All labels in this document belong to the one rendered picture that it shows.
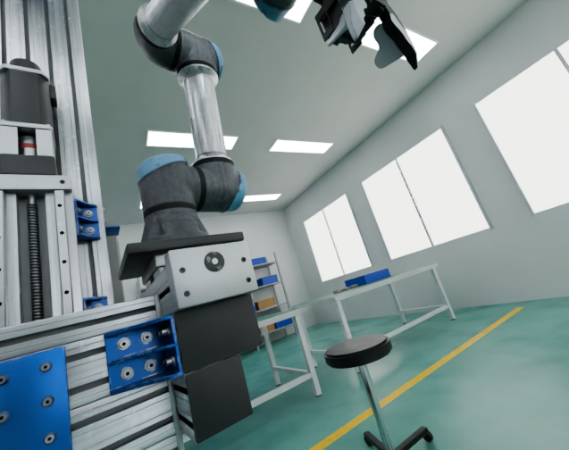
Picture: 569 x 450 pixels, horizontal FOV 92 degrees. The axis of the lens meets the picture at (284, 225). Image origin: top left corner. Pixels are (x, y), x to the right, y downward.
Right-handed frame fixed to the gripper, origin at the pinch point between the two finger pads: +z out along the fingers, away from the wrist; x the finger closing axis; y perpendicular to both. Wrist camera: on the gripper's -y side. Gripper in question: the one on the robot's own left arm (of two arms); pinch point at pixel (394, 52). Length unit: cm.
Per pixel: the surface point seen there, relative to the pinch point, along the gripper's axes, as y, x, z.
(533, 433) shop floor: 57, -119, 115
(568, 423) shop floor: 47, -132, 115
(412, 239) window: 243, -416, -5
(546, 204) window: 64, -403, 9
